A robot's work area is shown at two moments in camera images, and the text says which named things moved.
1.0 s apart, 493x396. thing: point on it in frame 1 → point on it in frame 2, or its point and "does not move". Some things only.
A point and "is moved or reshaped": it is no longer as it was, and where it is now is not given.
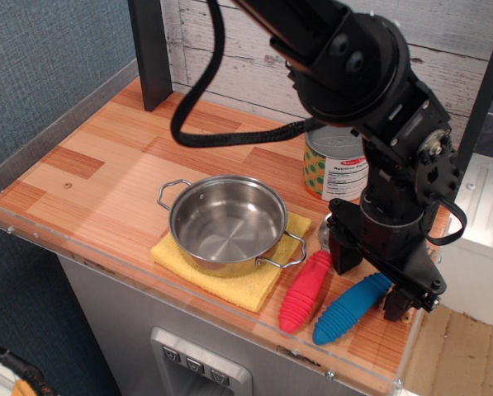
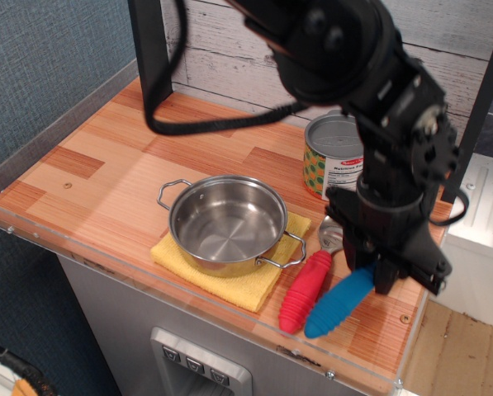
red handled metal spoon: (309, 285) does not move
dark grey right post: (485, 97) does not move
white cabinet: (476, 263) does not move
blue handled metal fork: (343, 315) is moved or reshaped
